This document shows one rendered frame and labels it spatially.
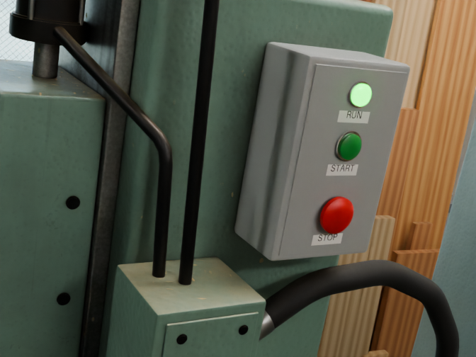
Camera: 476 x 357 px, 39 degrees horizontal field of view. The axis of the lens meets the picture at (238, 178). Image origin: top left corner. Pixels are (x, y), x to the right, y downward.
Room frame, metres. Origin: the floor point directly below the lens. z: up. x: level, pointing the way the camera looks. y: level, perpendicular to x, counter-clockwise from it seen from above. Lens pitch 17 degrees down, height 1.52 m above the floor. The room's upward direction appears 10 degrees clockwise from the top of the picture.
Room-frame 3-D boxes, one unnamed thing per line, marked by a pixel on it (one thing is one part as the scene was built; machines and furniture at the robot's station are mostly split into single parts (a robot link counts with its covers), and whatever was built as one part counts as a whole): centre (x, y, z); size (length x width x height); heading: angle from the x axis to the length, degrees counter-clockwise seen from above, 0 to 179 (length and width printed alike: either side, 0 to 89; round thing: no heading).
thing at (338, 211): (0.50, -0.08, 1.36); 0.03 x 0.01 x 0.03; 123
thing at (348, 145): (0.50, -0.08, 1.42); 0.02 x 0.01 x 0.02; 123
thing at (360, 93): (0.50, -0.08, 1.46); 0.02 x 0.01 x 0.02; 123
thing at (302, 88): (0.53, -0.06, 1.40); 0.10 x 0.06 x 0.16; 123
